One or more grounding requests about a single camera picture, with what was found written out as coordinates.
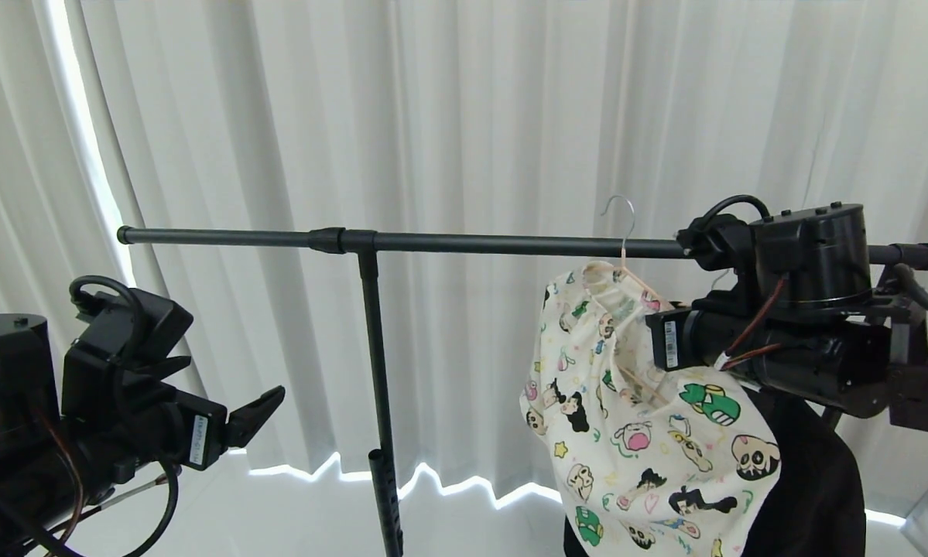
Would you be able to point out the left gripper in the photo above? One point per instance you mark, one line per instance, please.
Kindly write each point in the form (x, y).
(154, 433)

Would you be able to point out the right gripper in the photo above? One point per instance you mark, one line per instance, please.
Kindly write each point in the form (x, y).
(789, 356)

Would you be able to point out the black garment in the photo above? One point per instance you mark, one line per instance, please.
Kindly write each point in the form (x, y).
(812, 495)

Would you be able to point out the cream printed garment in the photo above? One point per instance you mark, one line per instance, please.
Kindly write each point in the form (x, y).
(649, 433)

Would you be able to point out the pink clothes hanger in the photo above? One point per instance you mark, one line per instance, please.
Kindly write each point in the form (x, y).
(624, 232)

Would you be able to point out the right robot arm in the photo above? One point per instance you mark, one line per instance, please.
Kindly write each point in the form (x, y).
(812, 255)

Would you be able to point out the black clothes rack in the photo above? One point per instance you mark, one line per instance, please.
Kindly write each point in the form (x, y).
(471, 244)

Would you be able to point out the white curtain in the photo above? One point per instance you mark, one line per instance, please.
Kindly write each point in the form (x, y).
(471, 116)

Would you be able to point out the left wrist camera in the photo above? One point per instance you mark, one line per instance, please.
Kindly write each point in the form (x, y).
(123, 340)

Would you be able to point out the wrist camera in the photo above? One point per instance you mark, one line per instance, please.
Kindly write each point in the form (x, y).
(719, 247)
(123, 340)

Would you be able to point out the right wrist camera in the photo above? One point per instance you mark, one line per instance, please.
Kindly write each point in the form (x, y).
(719, 247)

